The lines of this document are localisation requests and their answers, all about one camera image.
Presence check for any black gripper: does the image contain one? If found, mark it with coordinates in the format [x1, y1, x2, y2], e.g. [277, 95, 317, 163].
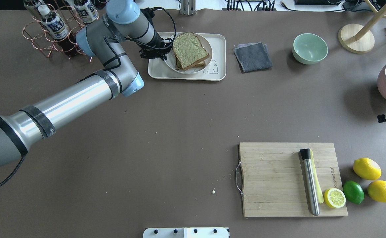
[139, 38, 173, 60]

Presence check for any white round plate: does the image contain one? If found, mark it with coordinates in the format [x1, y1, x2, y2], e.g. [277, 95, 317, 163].
[165, 32, 213, 74]

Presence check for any bread slice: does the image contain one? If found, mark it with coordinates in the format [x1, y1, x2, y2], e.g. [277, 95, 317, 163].
[173, 32, 210, 70]
[176, 56, 207, 72]

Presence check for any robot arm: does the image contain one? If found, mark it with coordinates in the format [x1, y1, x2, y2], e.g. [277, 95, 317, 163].
[0, 0, 173, 166]

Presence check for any cream rabbit tray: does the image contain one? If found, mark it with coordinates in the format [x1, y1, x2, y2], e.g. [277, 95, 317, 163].
[148, 33, 226, 81]

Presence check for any drink bottle white cap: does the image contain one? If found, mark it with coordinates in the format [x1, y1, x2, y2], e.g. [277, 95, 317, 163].
[37, 4, 69, 40]
[74, 0, 99, 24]

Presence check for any grey folded cloth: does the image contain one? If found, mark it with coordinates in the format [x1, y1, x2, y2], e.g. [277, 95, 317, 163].
[233, 42, 273, 73]

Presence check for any mint green bowl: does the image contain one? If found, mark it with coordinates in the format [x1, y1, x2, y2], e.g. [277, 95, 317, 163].
[292, 33, 328, 65]

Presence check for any bamboo cutting board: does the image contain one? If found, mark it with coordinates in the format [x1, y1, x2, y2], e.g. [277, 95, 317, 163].
[237, 142, 343, 217]

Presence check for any steel muddler black tip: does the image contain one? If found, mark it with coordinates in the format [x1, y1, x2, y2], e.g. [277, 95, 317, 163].
[300, 148, 320, 216]

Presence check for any wooden mug tree stand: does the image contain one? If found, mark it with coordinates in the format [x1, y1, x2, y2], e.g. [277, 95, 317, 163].
[338, 0, 386, 54]

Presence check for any yellow plastic knife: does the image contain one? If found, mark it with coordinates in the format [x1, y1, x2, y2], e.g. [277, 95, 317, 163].
[310, 149, 324, 204]

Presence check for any half cut lemon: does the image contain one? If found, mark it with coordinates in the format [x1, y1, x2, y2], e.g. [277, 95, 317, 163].
[324, 188, 346, 209]

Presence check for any yellow lemon upper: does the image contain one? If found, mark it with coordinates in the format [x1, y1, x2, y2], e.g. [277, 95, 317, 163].
[353, 158, 382, 180]

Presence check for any yellow lemon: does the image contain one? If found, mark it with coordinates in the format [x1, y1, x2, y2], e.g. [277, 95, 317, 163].
[353, 158, 382, 180]
[367, 180, 386, 202]

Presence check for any green lime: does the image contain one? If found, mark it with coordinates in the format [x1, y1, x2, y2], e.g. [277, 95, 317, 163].
[343, 180, 364, 204]

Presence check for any yellow lemon lower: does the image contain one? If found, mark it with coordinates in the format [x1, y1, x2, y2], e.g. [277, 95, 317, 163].
[367, 180, 386, 202]

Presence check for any copper wire bottle rack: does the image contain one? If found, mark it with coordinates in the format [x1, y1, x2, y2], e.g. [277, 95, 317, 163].
[22, 0, 93, 62]

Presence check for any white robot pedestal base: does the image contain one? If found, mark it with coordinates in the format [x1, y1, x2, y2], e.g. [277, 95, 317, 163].
[143, 226, 230, 238]

